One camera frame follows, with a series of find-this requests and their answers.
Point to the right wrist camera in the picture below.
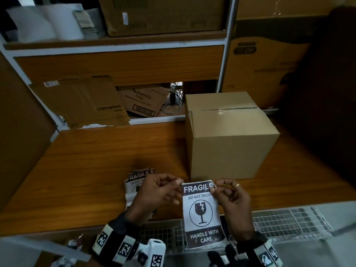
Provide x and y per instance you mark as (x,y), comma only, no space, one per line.
(225,257)

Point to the barcode printed cardboard box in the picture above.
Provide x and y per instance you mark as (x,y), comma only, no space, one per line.
(141,101)

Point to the stack of grey cards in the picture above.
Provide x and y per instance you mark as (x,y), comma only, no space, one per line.
(89,24)

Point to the right wrist tracker band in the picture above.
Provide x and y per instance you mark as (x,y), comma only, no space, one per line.
(267,253)

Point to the left wrist tracker band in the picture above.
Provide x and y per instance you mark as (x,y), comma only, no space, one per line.
(116,241)

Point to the person's right hand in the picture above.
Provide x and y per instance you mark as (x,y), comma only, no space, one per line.
(236,211)

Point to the large cardboard box dark band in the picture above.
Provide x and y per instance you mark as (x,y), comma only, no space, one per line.
(258,69)

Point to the crumpled paper scraps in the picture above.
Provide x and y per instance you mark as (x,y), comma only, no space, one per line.
(72,246)

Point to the fragile sticker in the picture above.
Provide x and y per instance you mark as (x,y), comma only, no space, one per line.
(200,219)

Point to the stack of fragile stickers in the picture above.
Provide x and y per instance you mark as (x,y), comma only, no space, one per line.
(133,182)

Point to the flattened printed cardboard carton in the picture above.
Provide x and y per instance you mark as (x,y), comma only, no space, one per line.
(80,102)

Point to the large cardboard box white sticker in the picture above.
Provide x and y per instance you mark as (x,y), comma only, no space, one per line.
(161,16)

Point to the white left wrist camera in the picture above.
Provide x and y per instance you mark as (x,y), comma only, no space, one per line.
(155,254)

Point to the small taped cardboard box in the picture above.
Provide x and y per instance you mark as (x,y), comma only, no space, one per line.
(228,141)

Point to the person's left hand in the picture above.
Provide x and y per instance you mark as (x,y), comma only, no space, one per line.
(155,191)

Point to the wooden shelf unit white frame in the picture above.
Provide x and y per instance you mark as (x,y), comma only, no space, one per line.
(116,65)

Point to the wrist tracker band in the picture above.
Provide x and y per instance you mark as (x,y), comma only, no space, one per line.
(267,253)
(116,241)

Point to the plastic wrapped cardboard box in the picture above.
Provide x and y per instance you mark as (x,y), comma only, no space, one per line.
(278,8)

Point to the white frame bar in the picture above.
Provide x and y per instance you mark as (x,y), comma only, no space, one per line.
(41,246)

